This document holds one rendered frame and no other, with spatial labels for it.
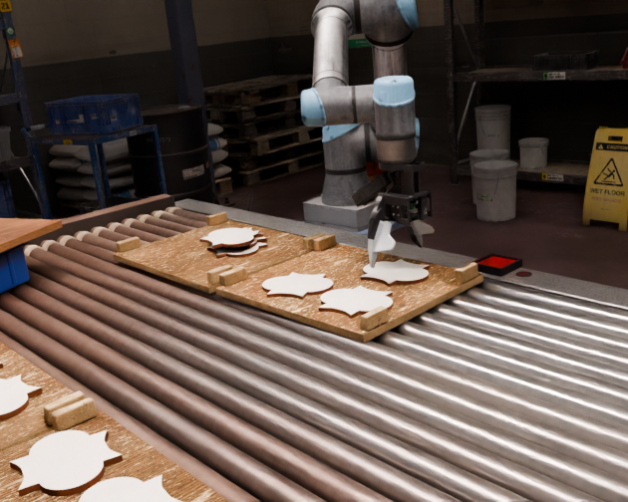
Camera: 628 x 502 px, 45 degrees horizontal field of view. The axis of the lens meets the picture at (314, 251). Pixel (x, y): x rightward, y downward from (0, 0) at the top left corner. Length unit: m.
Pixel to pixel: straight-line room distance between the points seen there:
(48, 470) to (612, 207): 4.36
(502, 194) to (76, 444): 4.40
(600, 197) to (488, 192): 0.71
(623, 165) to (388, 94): 3.70
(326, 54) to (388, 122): 0.29
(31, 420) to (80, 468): 0.19
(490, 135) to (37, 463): 5.49
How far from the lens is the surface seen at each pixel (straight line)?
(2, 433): 1.16
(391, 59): 1.91
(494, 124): 6.22
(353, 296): 1.41
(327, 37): 1.69
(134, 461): 1.01
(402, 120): 1.40
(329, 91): 1.52
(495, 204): 5.22
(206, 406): 1.13
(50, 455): 1.05
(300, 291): 1.45
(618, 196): 5.02
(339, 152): 2.08
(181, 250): 1.85
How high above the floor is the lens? 1.45
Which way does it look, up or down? 17 degrees down
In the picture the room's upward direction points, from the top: 5 degrees counter-clockwise
